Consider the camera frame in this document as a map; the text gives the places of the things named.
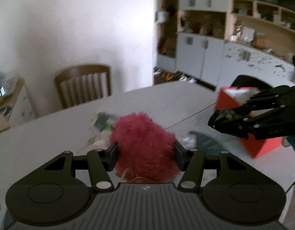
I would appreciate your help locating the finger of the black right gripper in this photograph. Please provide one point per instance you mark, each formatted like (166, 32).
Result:
(226, 124)
(261, 101)

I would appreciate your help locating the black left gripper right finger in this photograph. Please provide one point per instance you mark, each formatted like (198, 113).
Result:
(190, 162)

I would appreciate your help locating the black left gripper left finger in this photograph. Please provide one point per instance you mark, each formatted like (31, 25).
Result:
(100, 163)

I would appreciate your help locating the white green plastic bag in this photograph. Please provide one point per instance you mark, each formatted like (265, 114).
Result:
(103, 121)

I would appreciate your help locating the pink fluffy plush toy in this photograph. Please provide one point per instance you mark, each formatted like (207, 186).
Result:
(146, 149)

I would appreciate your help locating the black snack bag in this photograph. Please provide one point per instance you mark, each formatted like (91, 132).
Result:
(228, 115)

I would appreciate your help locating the foil paper bag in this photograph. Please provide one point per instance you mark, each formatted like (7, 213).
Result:
(101, 141)

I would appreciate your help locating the teal gloved right hand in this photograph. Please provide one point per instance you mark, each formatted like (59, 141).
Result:
(288, 141)

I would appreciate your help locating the red cardboard box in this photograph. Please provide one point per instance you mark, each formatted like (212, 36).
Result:
(231, 97)

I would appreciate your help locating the blue patterned table mat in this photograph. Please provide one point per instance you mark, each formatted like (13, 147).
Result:
(202, 142)

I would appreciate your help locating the brown wooden chair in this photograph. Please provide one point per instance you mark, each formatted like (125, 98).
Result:
(83, 83)

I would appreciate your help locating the white shoes on floor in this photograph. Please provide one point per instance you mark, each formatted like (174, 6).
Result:
(163, 76)

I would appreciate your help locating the white drawer sideboard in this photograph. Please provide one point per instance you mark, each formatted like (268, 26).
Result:
(16, 107)

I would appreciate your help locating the white patterned cabinet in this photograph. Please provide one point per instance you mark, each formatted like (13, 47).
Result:
(191, 41)

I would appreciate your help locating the wooden wall shelf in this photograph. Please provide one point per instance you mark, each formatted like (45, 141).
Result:
(274, 24)

